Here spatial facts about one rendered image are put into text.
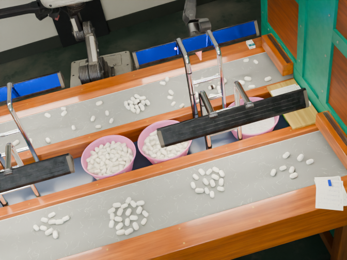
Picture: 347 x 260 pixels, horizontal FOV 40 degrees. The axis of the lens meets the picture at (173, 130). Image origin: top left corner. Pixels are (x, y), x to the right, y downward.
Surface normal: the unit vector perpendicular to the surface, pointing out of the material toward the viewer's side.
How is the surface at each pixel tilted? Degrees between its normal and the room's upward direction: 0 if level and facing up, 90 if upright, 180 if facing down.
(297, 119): 0
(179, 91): 0
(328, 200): 0
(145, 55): 58
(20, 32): 90
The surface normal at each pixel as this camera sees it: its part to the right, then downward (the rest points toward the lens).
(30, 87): 0.12, 0.18
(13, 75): -0.15, -0.70
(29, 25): 0.29, 0.64
